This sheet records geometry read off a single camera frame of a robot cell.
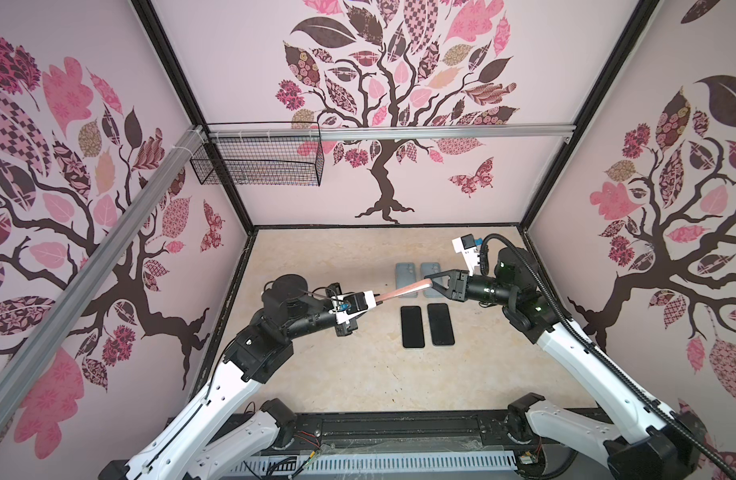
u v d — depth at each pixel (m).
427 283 0.55
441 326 0.92
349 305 0.47
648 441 0.37
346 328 0.53
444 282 0.64
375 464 0.70
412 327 0.93
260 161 1.22
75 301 0.50
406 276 1.06
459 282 0.60
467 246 0.62
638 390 0.41
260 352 0.45
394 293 0.55
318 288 0.47
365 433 0.76
